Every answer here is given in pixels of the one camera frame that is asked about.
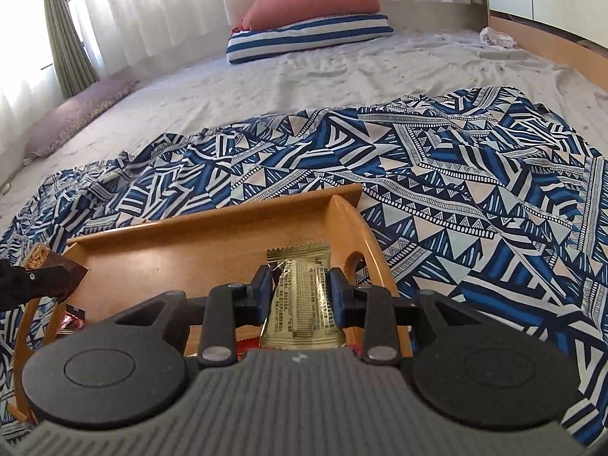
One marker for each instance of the wooden bed frame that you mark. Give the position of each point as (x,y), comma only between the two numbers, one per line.
(551,42)

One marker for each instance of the grey-green curtain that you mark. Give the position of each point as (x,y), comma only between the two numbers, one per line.
(66,28)

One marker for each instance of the gold snack packet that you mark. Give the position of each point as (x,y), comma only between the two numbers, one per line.
(306,294)

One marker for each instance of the dark red snack packet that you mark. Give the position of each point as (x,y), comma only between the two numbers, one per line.
(72,319)

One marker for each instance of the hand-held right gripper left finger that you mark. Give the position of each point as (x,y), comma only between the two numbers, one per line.
(264,292)

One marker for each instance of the purple pillow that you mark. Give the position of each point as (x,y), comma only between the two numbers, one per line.
(80,109)

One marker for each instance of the brown snack packet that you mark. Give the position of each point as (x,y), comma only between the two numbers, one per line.
(71,275)

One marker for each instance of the bed with grey sheet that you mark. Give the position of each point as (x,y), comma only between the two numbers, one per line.
(285,90)

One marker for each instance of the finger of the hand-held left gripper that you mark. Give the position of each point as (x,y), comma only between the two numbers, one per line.
(33,282)

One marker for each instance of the wooden tray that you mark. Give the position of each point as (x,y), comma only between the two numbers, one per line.
(166,261)

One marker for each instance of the blue white striped pillow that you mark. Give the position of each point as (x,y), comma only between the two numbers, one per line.
(304,35)

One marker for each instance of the blue patterned blanket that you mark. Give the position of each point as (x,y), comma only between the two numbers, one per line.
(427,199)

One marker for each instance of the white sheer curtain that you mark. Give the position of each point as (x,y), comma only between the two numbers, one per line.
(166,4)

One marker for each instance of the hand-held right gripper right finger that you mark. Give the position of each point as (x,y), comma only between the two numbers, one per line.
(336,294)

